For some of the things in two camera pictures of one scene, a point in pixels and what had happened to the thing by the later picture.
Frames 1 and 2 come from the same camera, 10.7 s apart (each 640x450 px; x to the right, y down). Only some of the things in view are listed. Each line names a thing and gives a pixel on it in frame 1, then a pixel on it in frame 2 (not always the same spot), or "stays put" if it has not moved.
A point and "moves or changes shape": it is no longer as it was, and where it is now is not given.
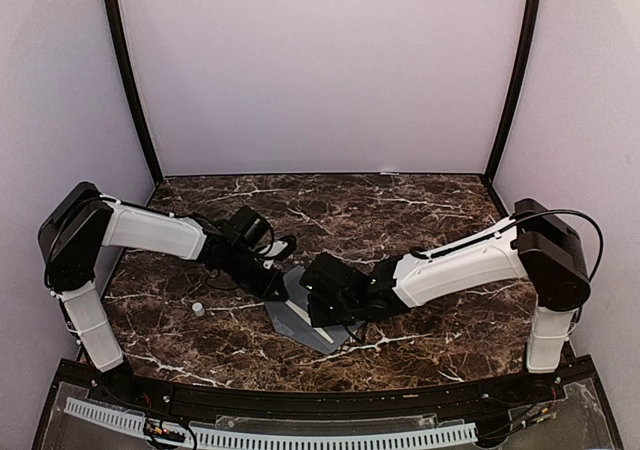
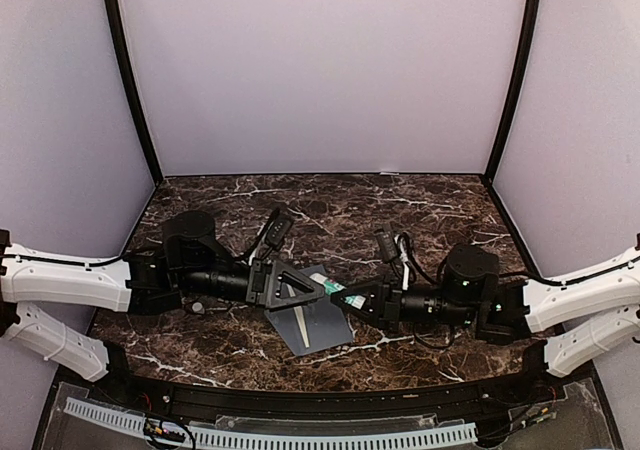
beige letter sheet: (304, 315) moves or changes shape
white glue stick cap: (198, 308) stays put
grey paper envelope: (291, 318) stays put
